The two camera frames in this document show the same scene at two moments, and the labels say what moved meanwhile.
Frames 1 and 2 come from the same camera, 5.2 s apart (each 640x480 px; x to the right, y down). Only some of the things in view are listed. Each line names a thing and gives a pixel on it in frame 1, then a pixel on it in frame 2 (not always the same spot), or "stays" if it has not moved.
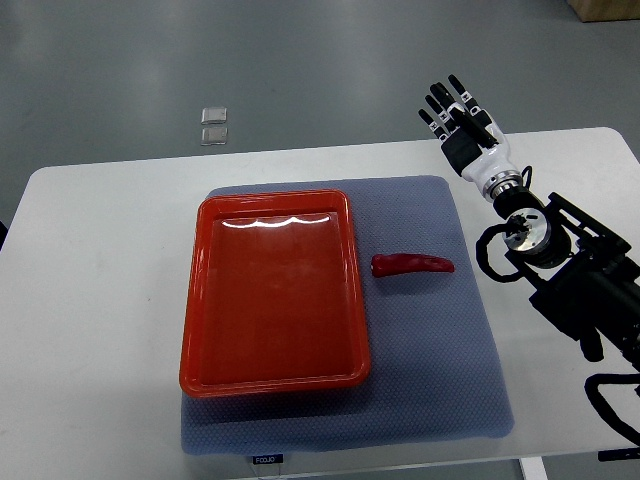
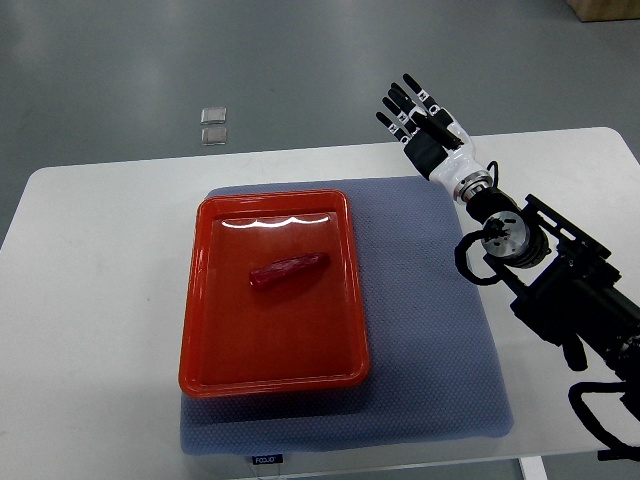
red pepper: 386,264 to 289,268
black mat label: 268,459 stays
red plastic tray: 274,300 stays
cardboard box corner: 605,10 stays
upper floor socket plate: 214,115 stays
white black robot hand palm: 478,164 to 441,154
